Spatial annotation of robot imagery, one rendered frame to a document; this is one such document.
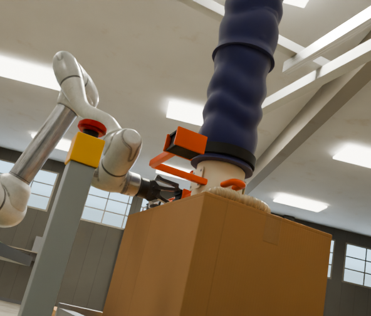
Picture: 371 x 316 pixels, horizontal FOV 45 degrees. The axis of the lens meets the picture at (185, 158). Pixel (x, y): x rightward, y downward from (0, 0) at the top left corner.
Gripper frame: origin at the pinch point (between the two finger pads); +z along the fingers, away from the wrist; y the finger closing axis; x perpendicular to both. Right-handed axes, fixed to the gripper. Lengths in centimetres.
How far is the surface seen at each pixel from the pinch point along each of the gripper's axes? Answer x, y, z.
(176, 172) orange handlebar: 31.9, -0.1, -18.1
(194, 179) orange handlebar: 32.0, 0.2, -11.5
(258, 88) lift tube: 37, -38, 4
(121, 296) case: 21, 40, -23
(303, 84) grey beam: -183, -201, 180
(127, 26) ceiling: -353, -291, 18
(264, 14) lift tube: 39, -66, 0
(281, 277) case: 66, 28, 3
